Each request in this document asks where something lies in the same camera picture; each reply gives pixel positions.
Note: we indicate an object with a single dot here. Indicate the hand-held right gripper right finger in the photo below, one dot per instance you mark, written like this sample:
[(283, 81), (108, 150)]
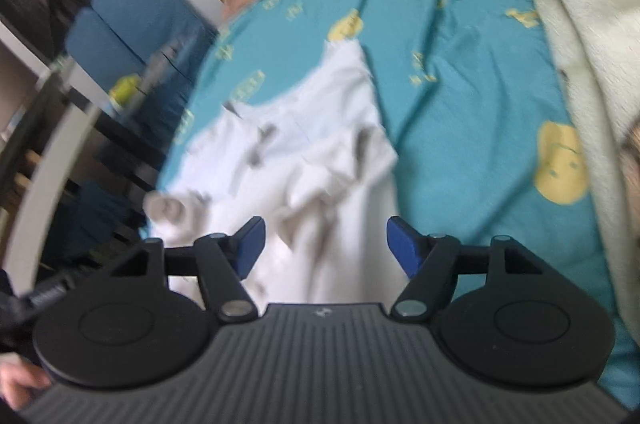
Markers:
[(400, 249)]

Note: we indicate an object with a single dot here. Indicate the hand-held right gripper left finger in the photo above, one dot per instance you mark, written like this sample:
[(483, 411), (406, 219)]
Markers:
[(252, 249)]

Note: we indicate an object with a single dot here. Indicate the white t-shirt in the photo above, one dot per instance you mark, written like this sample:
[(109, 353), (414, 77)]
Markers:
[(325, 129)]

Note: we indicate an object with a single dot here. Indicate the person's left hand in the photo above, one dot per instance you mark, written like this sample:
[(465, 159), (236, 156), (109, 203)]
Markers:
[(20, 381)]

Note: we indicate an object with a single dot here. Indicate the dark blue cloth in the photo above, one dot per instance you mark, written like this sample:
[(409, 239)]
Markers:
[(95, 219)]

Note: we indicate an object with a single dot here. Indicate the black side table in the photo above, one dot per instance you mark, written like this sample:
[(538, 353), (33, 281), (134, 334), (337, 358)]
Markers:
[(125, 139)]

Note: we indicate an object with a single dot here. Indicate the teal printed bed sheet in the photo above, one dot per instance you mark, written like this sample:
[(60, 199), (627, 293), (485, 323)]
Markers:
[(475, 79)]

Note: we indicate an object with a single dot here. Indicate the yellow-green small object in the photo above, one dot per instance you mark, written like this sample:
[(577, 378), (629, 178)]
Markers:
[(125, 89)]

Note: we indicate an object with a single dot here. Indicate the blue chair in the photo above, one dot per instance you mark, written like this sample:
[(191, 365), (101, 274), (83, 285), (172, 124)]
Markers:
[(135, 4)]

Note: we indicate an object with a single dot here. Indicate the pale green plush blanket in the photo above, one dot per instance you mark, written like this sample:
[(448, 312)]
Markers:
[(590, 4)]

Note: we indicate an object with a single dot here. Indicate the white curved frame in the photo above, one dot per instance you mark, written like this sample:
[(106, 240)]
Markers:
[(55, 154)]

